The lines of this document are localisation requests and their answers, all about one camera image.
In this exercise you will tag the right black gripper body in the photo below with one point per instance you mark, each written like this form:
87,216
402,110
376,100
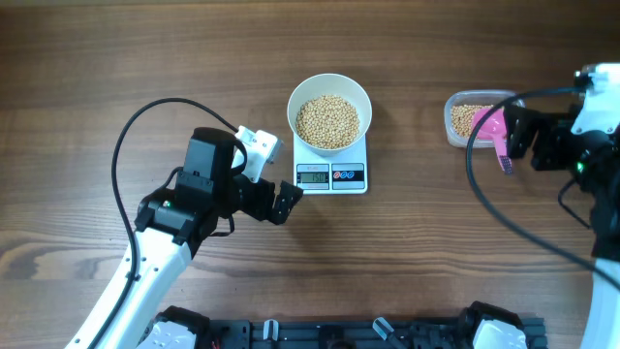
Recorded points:
559,149

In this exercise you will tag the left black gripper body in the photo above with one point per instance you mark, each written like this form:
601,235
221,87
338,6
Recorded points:
252,200

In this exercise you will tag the pink plastic scoop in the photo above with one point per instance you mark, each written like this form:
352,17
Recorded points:
494,129

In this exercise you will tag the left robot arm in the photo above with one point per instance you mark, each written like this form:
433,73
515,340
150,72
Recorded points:
221,175

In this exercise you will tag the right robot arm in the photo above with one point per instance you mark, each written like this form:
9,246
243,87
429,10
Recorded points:
584,143

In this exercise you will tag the white digital kitchen scale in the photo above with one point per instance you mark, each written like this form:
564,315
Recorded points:
341,174

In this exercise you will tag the soybeans in bowl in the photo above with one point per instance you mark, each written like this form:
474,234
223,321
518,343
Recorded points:
327,122

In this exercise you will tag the white bowl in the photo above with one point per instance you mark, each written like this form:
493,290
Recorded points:
331,84

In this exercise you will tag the soybeans in container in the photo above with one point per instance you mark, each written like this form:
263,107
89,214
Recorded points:
462,118

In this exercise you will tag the clear plastic container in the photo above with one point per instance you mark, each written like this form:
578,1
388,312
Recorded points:
471,97

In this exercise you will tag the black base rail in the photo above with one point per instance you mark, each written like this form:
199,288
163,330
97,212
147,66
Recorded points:
479,325

